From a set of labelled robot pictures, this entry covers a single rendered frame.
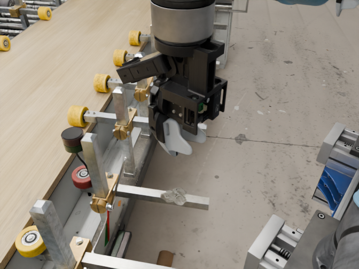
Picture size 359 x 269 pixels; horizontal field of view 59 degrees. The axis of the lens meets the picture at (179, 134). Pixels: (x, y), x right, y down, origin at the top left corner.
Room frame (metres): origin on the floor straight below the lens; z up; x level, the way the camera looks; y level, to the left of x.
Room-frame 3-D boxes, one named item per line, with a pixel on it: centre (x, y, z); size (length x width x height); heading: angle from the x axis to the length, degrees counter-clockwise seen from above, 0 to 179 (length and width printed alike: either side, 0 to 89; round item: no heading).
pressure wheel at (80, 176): (0.72, 0.31, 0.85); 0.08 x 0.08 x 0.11
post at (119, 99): (0.92, 0.20, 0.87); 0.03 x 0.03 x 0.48; 79
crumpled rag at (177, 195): (0.67, 0.02, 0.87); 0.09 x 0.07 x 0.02; 79
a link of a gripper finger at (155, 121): (0.38, 0.02, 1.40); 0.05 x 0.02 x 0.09; 141
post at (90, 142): (0.67, 0.25, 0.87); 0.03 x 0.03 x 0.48; 79
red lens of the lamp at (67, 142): (0.68, 0.30, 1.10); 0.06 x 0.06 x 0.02
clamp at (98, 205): (0.69, 0.25, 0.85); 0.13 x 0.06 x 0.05; 169
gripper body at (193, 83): (0.38, -0.01, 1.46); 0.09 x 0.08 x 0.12; 51
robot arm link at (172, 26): (0.39, -0.01, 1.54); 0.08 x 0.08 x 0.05
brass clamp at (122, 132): (0.94, 0.20, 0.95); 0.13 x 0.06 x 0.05; 169
